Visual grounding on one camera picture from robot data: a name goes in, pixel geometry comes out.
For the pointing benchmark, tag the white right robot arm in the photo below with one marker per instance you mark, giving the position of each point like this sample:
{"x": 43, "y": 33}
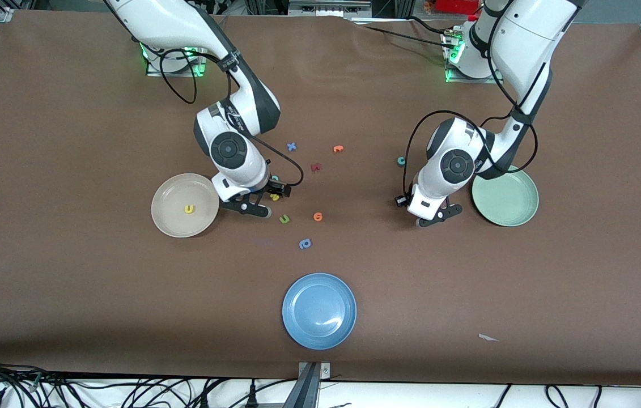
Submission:
{"x": 238, "y": 170}

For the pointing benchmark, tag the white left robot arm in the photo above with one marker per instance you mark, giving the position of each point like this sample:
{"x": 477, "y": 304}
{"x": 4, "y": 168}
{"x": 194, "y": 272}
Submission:
{"x": 524, "y": 34}

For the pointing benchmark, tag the blue letter a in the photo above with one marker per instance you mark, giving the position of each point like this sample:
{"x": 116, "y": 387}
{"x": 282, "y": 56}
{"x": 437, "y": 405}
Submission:
{"x": 301, "y": 246}

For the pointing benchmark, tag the green plate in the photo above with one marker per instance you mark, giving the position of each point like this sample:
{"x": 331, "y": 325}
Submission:
{"x": 507, "y": 198}

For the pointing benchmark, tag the beige brown plate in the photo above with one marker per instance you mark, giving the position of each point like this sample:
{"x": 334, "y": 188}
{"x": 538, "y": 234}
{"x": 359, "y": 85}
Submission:
{"x": 173, "y": 198}

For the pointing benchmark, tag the blue plate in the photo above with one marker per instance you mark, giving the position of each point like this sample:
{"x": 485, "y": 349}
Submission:
{"x": 320, "y": 311}

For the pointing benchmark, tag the white paper scrap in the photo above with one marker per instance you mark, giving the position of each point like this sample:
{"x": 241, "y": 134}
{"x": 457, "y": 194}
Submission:
{"x": 487, "y": 338}

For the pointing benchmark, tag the brown paper table cover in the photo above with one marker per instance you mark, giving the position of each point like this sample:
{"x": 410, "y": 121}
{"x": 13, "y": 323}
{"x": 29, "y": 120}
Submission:
{"x": 127, "y": 283}

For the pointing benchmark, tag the grey metal rack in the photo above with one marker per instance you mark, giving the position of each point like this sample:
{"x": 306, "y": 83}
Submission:
{"x": 326, "y": 8}

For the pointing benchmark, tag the red box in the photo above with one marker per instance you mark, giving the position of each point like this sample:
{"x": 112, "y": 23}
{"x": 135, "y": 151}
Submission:
{"x": 456, "y": 5}

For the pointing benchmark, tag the metal table edge bracket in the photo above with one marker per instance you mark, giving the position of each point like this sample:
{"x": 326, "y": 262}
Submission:
{"x": 311, "y": 385}

